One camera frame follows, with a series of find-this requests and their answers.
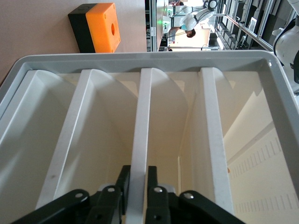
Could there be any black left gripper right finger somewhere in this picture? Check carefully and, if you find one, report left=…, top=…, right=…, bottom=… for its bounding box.
left=144, top=166, right=246, bottom=224

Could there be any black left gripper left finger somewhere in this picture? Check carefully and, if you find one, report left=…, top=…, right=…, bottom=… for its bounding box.
left=11, top=165, right=131, bottom=224

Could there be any white drawer cabinet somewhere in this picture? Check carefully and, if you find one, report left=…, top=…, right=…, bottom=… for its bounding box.
left=0, top=50, right=299, bottom=224

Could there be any background person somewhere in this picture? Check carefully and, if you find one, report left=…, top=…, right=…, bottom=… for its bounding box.
left=169, top=22, right=197, bottom=39

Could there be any background metal rack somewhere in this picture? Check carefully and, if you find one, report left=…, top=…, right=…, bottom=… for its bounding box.
left=216, top=0, right=275, bottom=51

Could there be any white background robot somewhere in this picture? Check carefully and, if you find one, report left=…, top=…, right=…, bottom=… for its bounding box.
left=171, top=0, right=219, bottom=28

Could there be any aluminium profile post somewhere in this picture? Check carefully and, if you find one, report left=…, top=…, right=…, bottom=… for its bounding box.
left=149, top=0, right=158, bottom=52

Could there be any orange button enclosure box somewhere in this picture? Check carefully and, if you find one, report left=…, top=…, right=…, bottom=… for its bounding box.
left=68, top=2, right=121, bottom=54

